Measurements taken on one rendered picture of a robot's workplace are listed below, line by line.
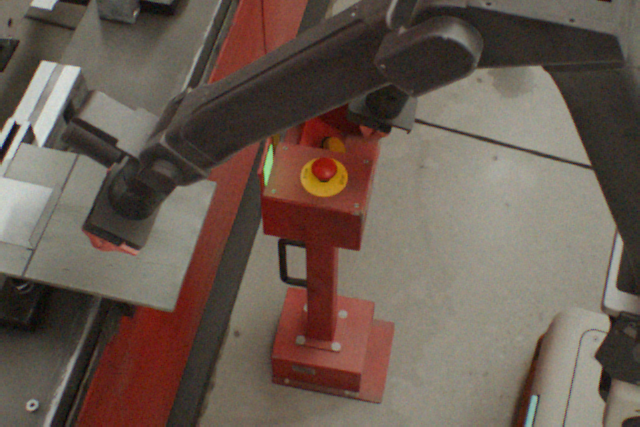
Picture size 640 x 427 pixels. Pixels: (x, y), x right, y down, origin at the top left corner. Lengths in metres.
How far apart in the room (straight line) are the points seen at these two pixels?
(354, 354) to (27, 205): 1.00
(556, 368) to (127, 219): 1.08
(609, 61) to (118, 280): 0.70
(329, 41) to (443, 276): 1.61
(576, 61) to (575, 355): 1.36
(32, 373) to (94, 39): 0.56
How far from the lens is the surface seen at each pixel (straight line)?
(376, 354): 2.12
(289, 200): 1.40
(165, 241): 1.12
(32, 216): 1.17
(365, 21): 0.62
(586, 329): 1.92
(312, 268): 1.72
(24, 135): 1.25
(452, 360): 2.14
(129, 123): 0.91
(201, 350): 2.09
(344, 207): 1.39
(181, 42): 1.48
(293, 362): 1.99
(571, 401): 1.85
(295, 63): 0.68
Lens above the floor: 1.96
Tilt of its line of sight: 57 degrees down
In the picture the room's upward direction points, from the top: straight up
